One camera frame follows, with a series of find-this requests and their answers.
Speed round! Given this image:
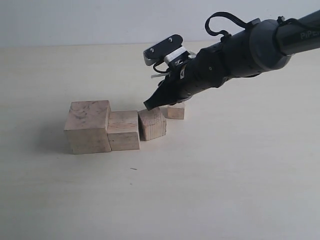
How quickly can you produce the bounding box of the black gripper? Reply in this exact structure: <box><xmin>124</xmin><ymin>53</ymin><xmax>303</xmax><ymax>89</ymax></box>
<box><xmin>143</xmin><ymin>48</ymin><xmax>228</xmax><ymax>111</ymax></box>

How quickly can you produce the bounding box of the smallest wooden cube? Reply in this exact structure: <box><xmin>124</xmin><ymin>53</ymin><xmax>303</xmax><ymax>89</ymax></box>
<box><xmin>166</xmin><ymin>102</ymin><xmax>185</xmax><ymax>120</ymax></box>

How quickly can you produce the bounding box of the third largest wooden cube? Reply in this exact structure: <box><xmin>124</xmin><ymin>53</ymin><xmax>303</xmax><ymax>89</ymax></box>
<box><xmin>138</xmin><ymin>107</ymin><xmax>167</xmax><ymax>141</ymax></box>

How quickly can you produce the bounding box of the second largest wooden cube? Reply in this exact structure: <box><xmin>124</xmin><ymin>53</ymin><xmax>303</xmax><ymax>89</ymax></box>
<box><xmin>107</xmin><ymin>110</ymin><xmax>140</xmax><ymax>151</ymax></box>

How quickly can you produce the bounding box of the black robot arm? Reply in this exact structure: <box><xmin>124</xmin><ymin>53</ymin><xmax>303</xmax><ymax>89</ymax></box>
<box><xmin>143</xmin><ymin>11</ymin><xmax>320</xmax><ymax>110</ymax></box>

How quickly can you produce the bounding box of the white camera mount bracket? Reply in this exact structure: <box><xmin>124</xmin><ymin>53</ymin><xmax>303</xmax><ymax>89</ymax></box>
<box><xmin>164</xmin><ymin>46</ymin><xmax>197</xmax><ymax>69</ymax></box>

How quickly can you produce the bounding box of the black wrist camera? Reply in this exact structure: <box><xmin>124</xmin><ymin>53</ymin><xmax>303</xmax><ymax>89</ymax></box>
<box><xmin>143</xmin><ymin>34</ymin><xmax>183</xmax><ymax>66</ymax></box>

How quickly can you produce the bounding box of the black cable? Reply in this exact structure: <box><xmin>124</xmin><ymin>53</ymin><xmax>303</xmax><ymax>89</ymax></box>
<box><xmin>204</xmin><ymin>11</ymin><xmax>261</xmax><ymax>38</ymax></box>

